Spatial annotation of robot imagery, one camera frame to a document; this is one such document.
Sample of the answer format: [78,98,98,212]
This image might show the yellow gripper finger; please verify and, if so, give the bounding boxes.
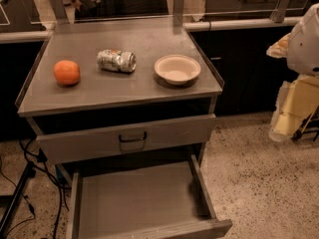
[268,75,319,142]

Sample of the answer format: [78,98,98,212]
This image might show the crushed 7up can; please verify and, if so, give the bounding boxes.
[97,49,137,74]

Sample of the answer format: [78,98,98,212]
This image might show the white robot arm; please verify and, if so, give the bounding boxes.
[266,4,319,141]

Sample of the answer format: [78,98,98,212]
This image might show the open grey middle drawer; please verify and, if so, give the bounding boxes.
[66,154,232,239]

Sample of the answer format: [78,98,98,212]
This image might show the grey metal drawer cabinet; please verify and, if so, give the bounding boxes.
[15,16,233,239]

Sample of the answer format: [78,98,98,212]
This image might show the white paper bowl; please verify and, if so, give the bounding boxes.
[155,55,201,86]

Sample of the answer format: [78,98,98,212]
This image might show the orange fruit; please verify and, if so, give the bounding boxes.
[53,60,80,86]

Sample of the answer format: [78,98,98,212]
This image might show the black tripod leg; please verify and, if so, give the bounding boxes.
[0,161,34,239]

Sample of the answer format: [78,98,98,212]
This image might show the white counter rail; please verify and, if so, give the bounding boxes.
[0,17,301,44]

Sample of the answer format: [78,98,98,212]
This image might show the closed top drawer with handle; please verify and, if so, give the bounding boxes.
[37,115,215,164]

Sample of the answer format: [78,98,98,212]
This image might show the black floor cables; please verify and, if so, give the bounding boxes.
[0,137,71,239]

